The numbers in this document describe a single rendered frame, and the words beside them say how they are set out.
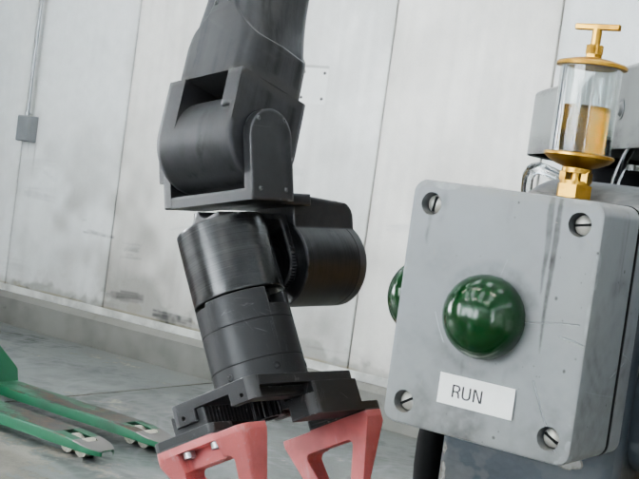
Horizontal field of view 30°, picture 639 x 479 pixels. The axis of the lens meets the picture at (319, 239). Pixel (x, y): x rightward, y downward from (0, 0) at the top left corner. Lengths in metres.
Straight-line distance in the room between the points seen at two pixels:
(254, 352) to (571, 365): 0.32
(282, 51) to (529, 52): 5.60
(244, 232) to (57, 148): 7.74
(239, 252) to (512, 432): 0.33
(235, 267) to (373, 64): 6.11
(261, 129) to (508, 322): 0.34
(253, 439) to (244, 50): 0.24
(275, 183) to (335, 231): 0.08
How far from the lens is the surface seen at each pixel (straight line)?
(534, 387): 0.42
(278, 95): 0.74
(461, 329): 0.41
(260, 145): 0.71
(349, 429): 0.75
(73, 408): 5.80
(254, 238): 0.72
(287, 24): 0.76
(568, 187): 0.50
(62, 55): 8.52
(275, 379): 0.68
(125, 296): 7.91
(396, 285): 0.45
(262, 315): 0.70
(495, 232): 0.42
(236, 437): 0.65
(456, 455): 0.48
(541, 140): 0.92
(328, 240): 0.77
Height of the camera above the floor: 1.33
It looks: 3 degrees down
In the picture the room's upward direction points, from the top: 8 degrees clockwise
